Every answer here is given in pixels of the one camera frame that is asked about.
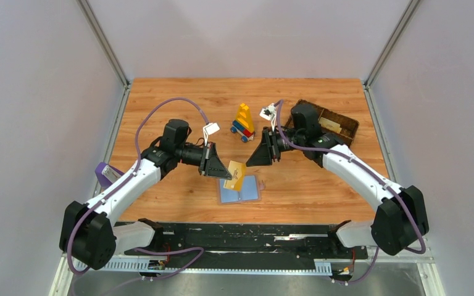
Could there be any beige card with stripe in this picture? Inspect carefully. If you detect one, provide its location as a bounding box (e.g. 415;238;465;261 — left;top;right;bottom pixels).
223;160;246;191

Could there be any pink card holder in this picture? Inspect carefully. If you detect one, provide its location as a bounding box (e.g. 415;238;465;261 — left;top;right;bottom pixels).
217;175;265;205

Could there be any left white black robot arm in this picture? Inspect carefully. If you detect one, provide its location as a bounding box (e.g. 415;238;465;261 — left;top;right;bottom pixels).
59;119;232;270

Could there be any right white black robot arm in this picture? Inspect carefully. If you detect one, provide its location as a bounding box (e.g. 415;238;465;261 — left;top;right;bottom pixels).
246;101;429;255

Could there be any gold card in basket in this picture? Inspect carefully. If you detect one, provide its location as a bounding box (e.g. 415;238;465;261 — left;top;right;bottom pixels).
318;117;342;134

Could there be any purple box with card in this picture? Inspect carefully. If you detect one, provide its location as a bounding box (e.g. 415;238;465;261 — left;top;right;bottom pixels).
94;162;124;189

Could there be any colourful toy block car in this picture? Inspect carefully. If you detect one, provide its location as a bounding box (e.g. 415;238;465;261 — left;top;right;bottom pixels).
230;103;256;143

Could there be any woven brown divided basket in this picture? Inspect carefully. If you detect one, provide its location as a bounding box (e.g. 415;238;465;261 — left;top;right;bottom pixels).
296;99;359;148

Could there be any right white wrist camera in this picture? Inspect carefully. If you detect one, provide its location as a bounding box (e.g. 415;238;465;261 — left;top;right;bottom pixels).
259;103;277;121

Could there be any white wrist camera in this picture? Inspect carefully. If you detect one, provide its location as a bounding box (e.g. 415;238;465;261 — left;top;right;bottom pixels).
202;122;220;140
259;103;277;121

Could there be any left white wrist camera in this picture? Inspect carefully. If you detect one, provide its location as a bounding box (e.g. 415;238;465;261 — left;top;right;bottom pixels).
202;122;220;140

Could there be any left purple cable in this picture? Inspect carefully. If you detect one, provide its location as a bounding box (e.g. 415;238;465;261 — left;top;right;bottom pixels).
65;97;211;282

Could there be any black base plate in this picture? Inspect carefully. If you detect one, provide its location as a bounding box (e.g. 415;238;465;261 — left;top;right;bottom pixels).
146;223;368;270

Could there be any slotted aluminium rail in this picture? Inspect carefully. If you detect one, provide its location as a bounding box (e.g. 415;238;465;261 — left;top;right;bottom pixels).
102;259;333;275

